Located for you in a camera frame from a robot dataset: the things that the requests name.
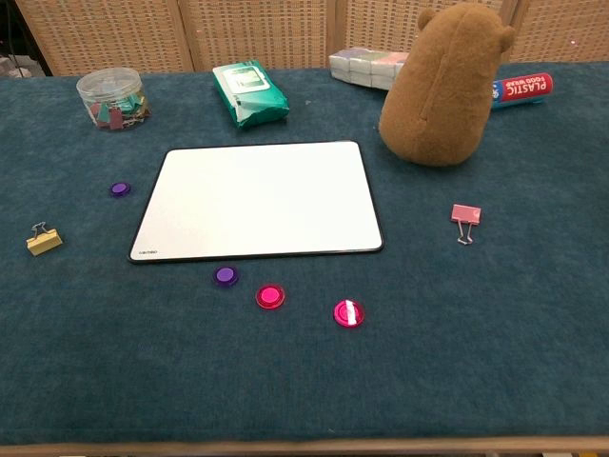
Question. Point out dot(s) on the plain red round magnet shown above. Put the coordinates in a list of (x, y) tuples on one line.
[(270, 296)]

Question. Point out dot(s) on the purple round magnet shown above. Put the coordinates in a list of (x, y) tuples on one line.
[(225, 276), (120, 189)]

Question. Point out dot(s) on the red magnet with white mark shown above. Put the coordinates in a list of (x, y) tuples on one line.
[(348, 313)]

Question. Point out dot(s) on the white magnetic board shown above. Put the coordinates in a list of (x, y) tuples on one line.
[(257, 200)]

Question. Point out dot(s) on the teal table cloth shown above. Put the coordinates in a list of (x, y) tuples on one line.
[(304, 371)]

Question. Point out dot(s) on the green wet wipes pack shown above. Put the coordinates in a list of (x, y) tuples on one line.
[(249, 93)]

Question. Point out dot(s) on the pink binder clip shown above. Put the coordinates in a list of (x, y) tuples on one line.
[(466, 214)]

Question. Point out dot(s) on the pastel tissue multipack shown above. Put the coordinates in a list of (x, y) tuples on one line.
[(366, 66)]

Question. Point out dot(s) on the brown plush toy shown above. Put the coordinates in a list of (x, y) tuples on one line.
[(442, 95)]

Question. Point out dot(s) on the wicker folding screen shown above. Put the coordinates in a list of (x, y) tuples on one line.
[(266, 28)]

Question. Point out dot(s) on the clear jar of binder clips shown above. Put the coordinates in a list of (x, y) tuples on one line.
[(111, 97)]

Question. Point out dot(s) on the plastic food wrap box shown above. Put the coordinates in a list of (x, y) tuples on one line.
[(523, 88)]

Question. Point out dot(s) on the yellow binder clip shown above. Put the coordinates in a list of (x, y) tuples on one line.
[(44, 241)]

